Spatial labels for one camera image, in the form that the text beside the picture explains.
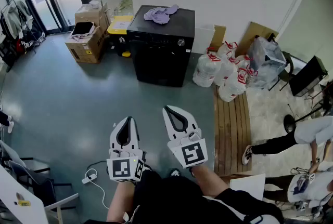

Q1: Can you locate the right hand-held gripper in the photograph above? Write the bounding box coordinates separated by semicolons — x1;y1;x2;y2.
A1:
162;105;209;169

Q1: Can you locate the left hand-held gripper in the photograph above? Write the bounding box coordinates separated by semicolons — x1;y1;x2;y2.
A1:
106;116;146;182

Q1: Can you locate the white pull-out drawer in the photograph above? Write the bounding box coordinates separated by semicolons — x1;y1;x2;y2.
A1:
129;35;153;48

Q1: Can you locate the person's left forearm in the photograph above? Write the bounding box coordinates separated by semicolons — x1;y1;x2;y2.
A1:
106;180;136;222

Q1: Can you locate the person's right forearm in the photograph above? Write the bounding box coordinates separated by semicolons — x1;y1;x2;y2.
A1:
191;164;231;199

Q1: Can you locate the open cardboard box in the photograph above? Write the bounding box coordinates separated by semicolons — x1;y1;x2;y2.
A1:
65;21;109;64

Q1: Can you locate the person's right shoe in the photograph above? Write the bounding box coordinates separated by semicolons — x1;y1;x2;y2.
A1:
168;167;182;178

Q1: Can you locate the white power strip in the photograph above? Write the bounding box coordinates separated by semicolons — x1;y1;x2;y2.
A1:
81;168;98;184

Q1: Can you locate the wooden slatted platform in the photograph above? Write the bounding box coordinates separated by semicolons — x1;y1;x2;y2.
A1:
213;85;252;176

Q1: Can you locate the pile of clear water jugs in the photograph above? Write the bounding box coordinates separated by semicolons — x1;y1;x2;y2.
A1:
192;41;258;103

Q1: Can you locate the black washing machine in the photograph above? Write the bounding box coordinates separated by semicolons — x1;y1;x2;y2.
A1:
126;5;196;88

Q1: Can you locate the person's black clothing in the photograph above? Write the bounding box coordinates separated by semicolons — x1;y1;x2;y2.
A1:
83;169;284;224

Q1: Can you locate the white cabinet with wooden top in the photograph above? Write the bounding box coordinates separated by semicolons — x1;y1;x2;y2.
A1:
218;170;266;202

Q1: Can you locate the white flat panel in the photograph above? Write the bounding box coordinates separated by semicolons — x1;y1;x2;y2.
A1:
191;24;216;55

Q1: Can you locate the black metal chair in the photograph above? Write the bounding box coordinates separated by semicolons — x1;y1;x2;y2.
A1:
0;156;79;221

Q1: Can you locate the small cardboard sheet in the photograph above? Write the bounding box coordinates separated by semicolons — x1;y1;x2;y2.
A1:
209;24;227;52

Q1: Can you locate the clear plastic bag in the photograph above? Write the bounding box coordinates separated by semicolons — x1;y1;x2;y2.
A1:
247;35;288;90

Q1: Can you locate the black round-base stand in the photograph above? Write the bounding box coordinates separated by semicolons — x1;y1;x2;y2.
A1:
283;103;328;134

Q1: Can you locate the pale pink cloth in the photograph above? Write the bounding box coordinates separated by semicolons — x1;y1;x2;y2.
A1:
70;33;89;42

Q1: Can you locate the purple cloth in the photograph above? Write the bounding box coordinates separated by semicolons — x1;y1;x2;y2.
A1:
144;4;180;25

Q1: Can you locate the yellow-lidded black trash bin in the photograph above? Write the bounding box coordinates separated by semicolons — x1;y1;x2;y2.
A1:
107;15;134;57

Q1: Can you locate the large cardboard sheet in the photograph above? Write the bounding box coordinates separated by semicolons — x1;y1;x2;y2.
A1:
235;21;279;57

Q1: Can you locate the white table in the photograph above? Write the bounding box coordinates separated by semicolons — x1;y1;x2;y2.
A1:
0;163;49;224

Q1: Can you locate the dark green chair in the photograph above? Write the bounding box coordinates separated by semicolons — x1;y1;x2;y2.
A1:
267;33;308;91

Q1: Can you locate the green plant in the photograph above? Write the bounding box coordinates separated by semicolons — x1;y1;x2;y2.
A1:
114;0;133;15

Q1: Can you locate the black flat monitor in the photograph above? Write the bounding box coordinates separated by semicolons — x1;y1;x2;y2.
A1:
288;56;328;97

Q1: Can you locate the clothes rack with garments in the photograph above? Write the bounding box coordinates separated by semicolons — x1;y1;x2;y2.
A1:
0;0;46;73

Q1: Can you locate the white cable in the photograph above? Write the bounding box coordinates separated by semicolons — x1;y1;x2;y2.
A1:
91;178;110;210

